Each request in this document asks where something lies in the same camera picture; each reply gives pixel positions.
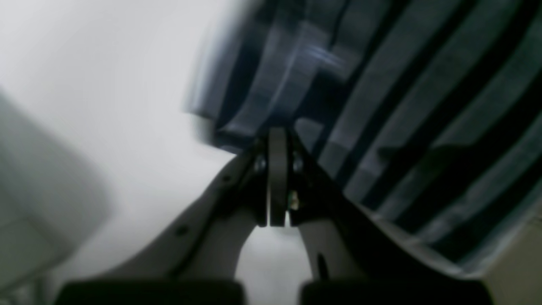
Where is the navy white striped t-shirt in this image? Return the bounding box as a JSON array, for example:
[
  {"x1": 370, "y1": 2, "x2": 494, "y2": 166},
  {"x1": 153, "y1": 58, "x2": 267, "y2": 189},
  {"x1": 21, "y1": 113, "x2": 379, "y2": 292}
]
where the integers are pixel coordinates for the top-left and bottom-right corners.
[{"x1": 189, "y1": 0, "x2": 541, "y2": 279}]

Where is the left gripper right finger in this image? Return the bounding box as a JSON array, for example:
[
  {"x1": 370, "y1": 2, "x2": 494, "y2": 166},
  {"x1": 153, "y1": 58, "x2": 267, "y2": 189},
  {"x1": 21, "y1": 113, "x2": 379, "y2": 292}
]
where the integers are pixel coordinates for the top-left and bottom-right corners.
[{"x1": 279, "y1": 128, "x2": 493, "y2": 305}]

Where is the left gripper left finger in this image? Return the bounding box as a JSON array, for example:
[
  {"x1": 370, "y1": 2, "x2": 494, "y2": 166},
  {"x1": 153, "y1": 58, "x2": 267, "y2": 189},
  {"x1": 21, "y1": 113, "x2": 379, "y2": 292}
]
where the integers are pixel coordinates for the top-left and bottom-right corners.
[{"x1": 55, "y1": 128, "x2": 279, "y2": 305}]

